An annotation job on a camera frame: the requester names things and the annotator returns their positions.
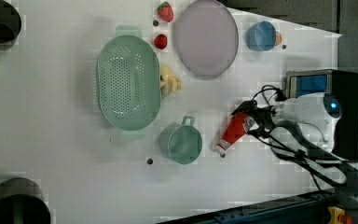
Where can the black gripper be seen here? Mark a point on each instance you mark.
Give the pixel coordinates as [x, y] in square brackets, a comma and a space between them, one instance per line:
[255, 121]

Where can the red ketchup bottle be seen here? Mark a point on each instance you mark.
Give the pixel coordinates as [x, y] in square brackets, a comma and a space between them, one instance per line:
[238, 127]

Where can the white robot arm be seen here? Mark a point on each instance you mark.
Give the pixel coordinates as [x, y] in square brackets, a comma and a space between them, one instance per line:
[302, 131]

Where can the black steel toaster oven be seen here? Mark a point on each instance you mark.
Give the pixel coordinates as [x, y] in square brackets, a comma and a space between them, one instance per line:
[344, 86]

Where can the blue cup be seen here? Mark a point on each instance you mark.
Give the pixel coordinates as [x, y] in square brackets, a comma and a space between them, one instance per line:
[261, 36]

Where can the orange fruit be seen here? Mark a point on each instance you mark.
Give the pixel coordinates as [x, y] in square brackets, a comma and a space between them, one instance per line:
[278, 38]

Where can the green mug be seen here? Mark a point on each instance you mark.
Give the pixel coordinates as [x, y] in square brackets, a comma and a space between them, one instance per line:
[181, 142]

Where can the lilac round plate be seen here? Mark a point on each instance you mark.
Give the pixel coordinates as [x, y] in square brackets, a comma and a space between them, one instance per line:
[206, 38]

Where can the yellow banana bunch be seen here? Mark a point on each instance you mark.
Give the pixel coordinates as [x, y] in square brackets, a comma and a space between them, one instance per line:
[169, 81]

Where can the lower red strawberry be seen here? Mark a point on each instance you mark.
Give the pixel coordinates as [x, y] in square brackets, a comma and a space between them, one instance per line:
[161, 41]

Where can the red strawberry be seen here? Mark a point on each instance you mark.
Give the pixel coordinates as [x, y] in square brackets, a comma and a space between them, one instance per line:
[161, 41]
[165, 11]

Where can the green perforated colander basket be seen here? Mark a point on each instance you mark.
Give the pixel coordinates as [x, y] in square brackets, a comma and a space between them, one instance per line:
[128, 78]

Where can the upper red strawberry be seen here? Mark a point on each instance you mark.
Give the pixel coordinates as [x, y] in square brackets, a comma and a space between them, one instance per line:
[165, 11]

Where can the black cylinder lower left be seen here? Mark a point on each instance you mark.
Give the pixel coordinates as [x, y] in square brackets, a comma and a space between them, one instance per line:
[21, 202]

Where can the black cylinder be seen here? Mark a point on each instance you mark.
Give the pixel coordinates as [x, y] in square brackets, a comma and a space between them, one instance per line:
[21, 202]
[0, 21]

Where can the black cylinder upper left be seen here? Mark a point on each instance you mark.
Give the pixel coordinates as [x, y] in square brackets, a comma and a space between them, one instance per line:
[0, 21]

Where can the blue metal frame rail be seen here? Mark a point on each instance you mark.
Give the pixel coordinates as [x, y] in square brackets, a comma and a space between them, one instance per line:
[308, 208]

